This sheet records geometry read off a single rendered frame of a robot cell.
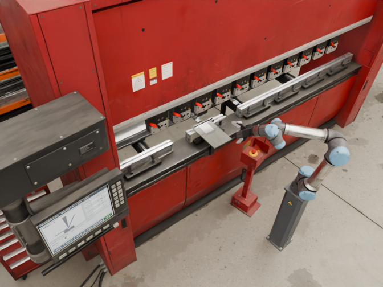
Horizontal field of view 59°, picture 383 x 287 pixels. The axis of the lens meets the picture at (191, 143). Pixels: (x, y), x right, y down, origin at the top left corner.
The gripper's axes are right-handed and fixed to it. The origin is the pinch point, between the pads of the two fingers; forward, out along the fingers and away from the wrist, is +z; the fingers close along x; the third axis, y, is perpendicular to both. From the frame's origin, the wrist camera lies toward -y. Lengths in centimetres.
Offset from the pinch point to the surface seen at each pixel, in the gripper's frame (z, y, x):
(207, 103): 32.4, 10.9, 21.1
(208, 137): 37.7, 7.5, -5.0
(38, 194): 75, -117, -6
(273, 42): 6, 70, 54
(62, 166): -29, -121, 22
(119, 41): -2, -66, 72
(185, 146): 57, -3, -9
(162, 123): 37, -31, 18
